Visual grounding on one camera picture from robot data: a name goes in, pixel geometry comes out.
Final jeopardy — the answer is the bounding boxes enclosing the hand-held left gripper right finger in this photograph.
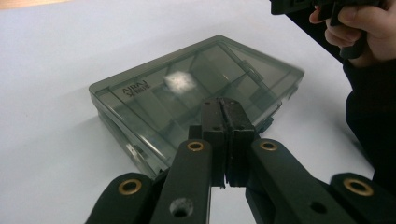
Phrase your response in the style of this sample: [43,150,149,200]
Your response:
[221,97,356,224]

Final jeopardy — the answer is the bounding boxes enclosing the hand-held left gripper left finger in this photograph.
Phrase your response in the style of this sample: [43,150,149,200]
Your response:
[148,97,226,224]

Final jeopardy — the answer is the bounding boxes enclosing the white board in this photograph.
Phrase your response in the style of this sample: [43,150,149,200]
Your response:
[0,0,376,224]

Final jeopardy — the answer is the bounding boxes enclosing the translucent grey plastic organizer box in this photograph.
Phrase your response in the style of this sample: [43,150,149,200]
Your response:
[88,35,306,181]

